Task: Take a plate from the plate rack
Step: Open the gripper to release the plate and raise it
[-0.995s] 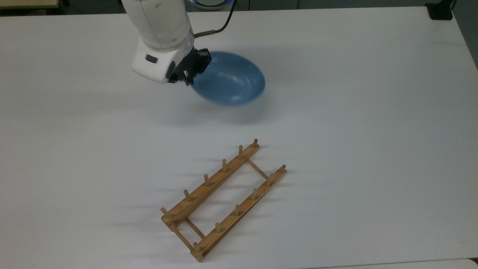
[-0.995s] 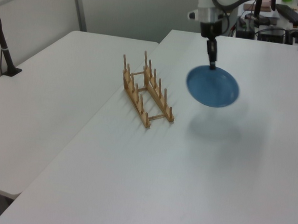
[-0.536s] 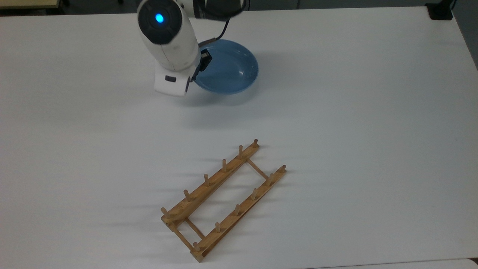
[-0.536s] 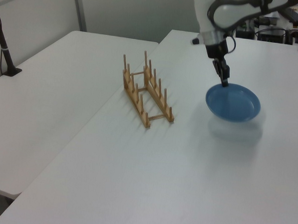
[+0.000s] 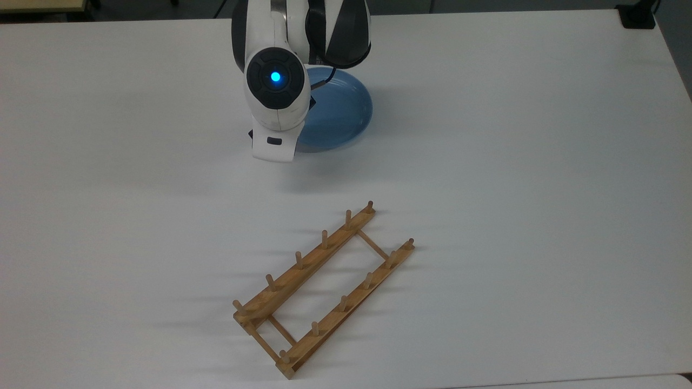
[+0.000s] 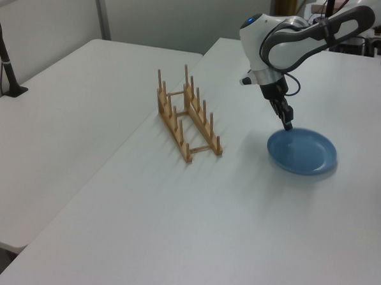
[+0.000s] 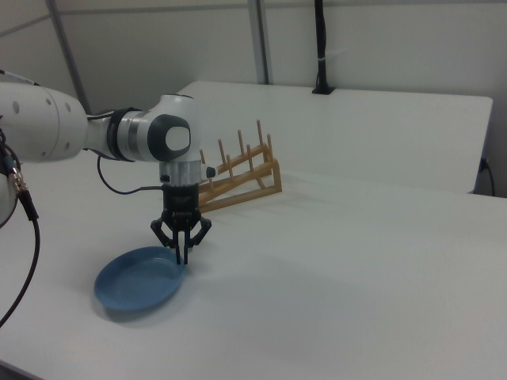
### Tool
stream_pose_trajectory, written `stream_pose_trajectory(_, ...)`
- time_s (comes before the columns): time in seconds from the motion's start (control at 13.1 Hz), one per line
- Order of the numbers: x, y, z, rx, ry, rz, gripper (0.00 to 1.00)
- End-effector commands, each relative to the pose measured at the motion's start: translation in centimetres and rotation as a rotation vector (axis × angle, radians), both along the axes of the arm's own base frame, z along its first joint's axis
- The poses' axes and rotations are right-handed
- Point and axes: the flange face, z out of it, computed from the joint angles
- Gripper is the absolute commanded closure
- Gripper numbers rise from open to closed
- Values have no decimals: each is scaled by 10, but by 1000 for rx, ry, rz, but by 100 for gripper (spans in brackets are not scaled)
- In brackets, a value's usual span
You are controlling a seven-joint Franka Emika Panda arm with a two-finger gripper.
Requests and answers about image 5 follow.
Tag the blue round plate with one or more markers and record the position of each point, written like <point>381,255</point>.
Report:
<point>340,108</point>

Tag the wooden peg plate rack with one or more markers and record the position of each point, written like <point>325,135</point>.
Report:
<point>281,289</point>

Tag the light wooden side table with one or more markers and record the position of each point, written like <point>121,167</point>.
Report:
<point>38,5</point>

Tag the black clamp mount block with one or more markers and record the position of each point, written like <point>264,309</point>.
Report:
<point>637,15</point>

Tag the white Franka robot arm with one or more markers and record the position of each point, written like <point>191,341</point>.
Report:
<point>265,32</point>

